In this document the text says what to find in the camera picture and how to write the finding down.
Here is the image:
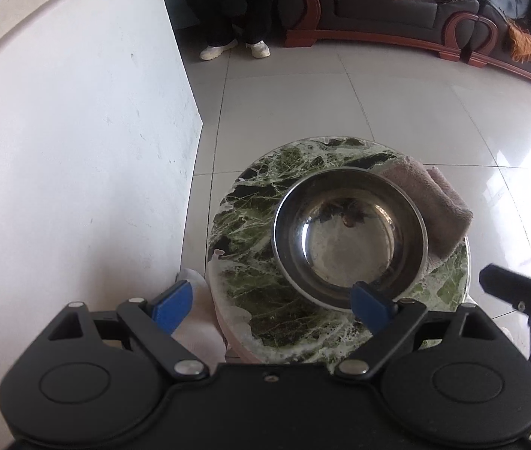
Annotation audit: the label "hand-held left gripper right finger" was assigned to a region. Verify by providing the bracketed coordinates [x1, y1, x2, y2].
[337, 280, 510, 380]

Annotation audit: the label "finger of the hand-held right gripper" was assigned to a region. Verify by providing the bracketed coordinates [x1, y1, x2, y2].
[477, 263, 531, 339]

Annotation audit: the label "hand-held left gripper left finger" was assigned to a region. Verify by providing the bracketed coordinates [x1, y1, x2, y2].
[47, 279, 210, 381]

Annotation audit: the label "stainless steel bowl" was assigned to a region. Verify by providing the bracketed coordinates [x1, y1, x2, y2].
[271, 167, 430, 313]

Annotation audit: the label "person's beige trousers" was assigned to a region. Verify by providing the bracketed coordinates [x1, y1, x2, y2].
[171, 267, 227, 367]

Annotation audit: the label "round green marble table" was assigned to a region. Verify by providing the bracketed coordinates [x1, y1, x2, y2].
[206, 135, 473, 365]

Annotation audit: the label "small orange fringed blanket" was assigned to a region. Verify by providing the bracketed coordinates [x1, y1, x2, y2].
[506, 20, 531, 65]

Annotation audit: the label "white curved counter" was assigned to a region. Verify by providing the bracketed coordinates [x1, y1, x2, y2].
[0, 0, 206, 450]

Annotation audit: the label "dark leather sofa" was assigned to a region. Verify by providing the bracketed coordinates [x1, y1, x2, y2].
[442, 0, 531, 98]
[271, 0, 482, 58]

